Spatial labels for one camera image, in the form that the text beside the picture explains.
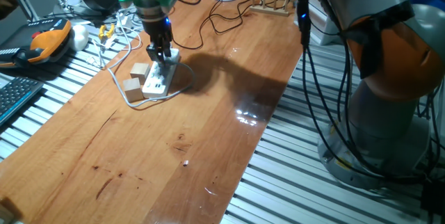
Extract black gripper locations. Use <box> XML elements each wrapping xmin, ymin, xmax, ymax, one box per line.
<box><xmin>140</xmin><ymin>15</ymin><xmax>174</xmax><ymax>66</ymax></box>

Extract white power strip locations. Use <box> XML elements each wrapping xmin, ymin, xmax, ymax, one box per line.
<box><xmin>141</xmin><ymin>48</ymin><xmax>181</xmax><ymax>99</ymax></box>

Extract light wooden cube block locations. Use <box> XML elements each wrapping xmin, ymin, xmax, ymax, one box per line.
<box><xmin>129</xmin><ymin>62</ymin><xmax>151</xmax><ymax>86</ymax></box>
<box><xmin>122</xmin><ymin>77</ymin><xmax>145</xmax><ymax>104</ymax></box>

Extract yellow clamp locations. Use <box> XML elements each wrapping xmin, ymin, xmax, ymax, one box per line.
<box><xmin>97</xmin><ymin>24</ymin><xmax>116</xmax><ymax>41</ymax></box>

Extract white egg shaped object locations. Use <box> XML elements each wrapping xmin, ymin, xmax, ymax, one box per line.
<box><xmin>68</xmin><ymin>24</ymin><xmax>90</xmax><ymax>52</ymax></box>

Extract orange and black teach pendant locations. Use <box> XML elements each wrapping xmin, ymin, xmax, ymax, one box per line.
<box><xmin>0</xmin><ymin>17</ymin><xmax>72</xmax><ymax>69</ymax></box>

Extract black computer keyboard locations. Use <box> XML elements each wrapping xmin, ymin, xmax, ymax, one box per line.
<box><xmin>0</xmin><ymin>77</ymin><xmax>45</xmax><ymax>126</ymax></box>

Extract white shelf unit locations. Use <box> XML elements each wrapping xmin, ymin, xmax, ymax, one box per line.
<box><xmin>307</xmin><ymin>0</ymin><xmax>343</xmax><ymax>47</ymax></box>

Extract thin white cables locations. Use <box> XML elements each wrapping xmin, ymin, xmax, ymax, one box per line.
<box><xmin>88</xmin><ymin>6</ymin><xmax>144</xmax><ymax>72</ymax></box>

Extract thin black cable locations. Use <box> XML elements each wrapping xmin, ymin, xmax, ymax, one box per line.
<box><xmin>170</xmin><ymin>0</ymin><xmax>296</xmax><ymax>50</ymax></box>

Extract grey stand base plate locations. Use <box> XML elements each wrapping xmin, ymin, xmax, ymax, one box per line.
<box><xmin>51</xmin><ymin>0</ymin><xmax>104</xmax><ymax>18</ymax></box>

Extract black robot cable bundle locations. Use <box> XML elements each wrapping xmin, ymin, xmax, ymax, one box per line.
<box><xmin>295</xmin><ymin>0</ymin><xmax>445</xmax><ymax>185</ymax></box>

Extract black strap on arm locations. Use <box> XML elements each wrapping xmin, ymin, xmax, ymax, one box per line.
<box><xmin>342</xmin><ymin>0</ymin><xmax>417</xmax><ymax>79</ymax></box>

